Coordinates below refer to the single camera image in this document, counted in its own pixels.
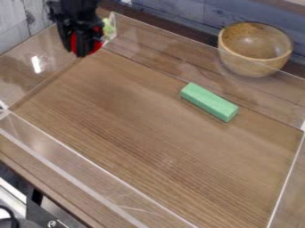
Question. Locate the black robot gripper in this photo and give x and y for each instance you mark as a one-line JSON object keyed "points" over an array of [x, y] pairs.
{"points": [[72, 13]]}

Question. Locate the red plush strawberry toy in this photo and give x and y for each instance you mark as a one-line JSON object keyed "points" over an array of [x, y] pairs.
{"points": [[98, 38]]}

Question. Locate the green rectangular block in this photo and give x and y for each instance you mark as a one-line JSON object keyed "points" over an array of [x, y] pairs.
{"points": [[209, 102]]}

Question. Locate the wooden bowl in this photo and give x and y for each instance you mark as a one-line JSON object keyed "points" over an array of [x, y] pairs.
{"points": [[253, 49]]}

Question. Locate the clear acrylic corner bracket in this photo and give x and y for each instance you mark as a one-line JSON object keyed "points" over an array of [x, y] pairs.
{"points": [[109, 29]]}

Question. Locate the clear acrylic tray wall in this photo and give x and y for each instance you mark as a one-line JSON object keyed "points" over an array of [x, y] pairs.
{"points": [[100, 134]]}

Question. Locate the black metal table frame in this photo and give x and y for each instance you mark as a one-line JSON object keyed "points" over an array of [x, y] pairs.
{"points": [[30, 204]]}

